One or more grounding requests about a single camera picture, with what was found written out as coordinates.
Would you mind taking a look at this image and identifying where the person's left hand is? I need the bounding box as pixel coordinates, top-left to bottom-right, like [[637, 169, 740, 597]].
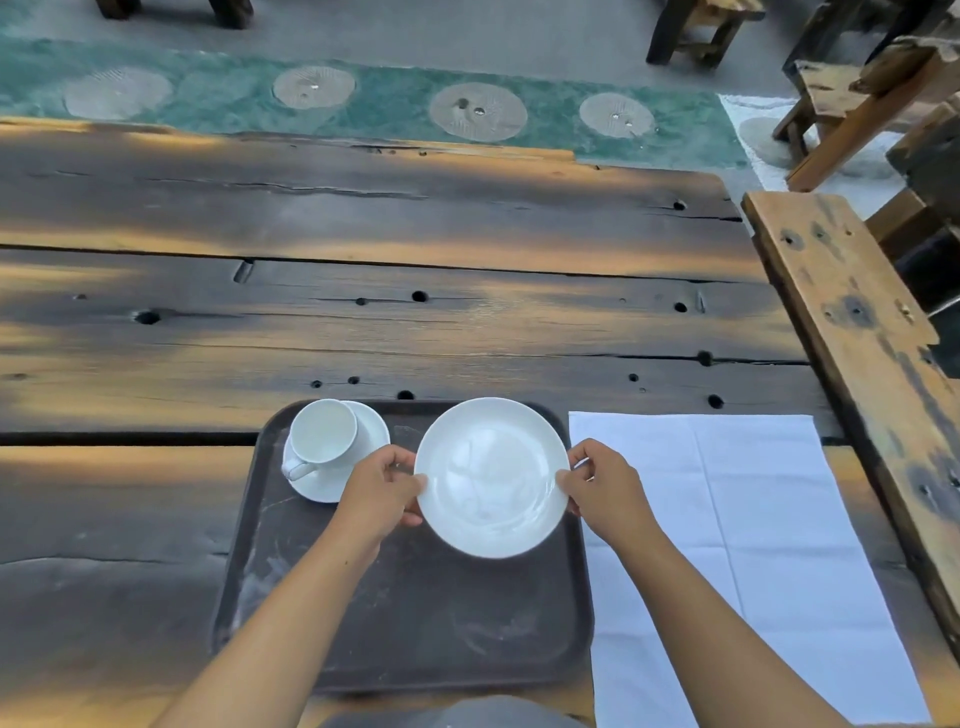
[[333, 444, 430, 553]]

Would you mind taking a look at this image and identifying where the person's right hand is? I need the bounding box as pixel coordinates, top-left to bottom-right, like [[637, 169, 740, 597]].
[[554, 438, 665, 553]]

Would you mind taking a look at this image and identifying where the white saucer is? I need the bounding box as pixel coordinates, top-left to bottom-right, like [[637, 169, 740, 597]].
[[282, 401, 392, 505]]

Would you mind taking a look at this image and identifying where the white ceramic cup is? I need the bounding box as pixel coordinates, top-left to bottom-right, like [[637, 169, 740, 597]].
[[281, 398, 360, 483]]

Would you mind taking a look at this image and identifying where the white side plate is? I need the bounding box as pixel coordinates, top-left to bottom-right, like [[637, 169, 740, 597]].
[[413, 397, 571, 561]]

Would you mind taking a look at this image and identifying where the dark brown tray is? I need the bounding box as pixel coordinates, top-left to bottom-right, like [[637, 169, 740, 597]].
[[212, 399, 596, 695]]

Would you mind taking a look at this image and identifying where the white napkin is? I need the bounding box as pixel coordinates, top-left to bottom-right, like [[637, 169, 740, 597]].
[[567, 410, 933, 728]]

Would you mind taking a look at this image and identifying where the person's right forearm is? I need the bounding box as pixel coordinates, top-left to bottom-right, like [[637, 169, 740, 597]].
[[618, 521, 853, 728]]

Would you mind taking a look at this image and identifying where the person's left forearm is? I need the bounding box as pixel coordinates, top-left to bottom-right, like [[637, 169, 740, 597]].
[[149, 517, 376, 728]]

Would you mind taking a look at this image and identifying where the light wooden bench seat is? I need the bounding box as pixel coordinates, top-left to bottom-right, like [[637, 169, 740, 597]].
[[740, 191, 960, 665]]

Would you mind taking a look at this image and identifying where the small wooden stool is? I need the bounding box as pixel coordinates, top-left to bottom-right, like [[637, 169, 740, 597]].
[[772, 59, 939, 159]]

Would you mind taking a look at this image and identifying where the dark wooden bench with backrest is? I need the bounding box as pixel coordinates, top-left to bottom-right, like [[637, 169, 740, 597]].
[[646, 0, 766, 69]]

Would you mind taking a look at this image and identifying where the long light wooden table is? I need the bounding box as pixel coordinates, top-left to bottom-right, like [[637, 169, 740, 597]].
[[783, 0, 960, 76]]

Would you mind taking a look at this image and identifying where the wooden bench backrest frame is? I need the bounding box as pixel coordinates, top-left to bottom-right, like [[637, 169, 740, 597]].
[[785, 37, 960, 316]]

